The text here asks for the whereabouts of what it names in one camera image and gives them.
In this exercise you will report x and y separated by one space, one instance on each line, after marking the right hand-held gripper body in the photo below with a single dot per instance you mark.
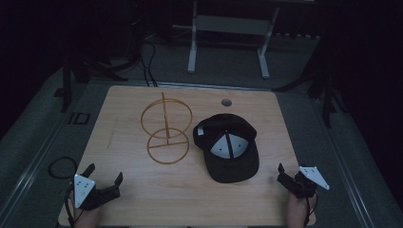
312 178

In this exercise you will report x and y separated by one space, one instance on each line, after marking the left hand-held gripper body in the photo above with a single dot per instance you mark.
84 189

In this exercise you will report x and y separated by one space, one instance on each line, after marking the black baseball cap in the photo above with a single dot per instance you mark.
227 148

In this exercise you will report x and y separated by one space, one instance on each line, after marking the person's left hand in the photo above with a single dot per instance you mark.
86 218

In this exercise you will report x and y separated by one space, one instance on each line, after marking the person's right hand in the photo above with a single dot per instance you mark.
298 211

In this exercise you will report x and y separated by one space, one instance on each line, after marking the black tripod stand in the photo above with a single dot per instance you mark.
326 95
67 82

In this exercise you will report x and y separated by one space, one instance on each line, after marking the grey table grommet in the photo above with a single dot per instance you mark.
226 102

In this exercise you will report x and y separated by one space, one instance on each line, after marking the black rectangular floor bracket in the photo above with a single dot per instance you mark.
79 118

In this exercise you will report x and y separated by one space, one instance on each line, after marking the white metal desk frame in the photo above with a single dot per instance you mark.
233 25

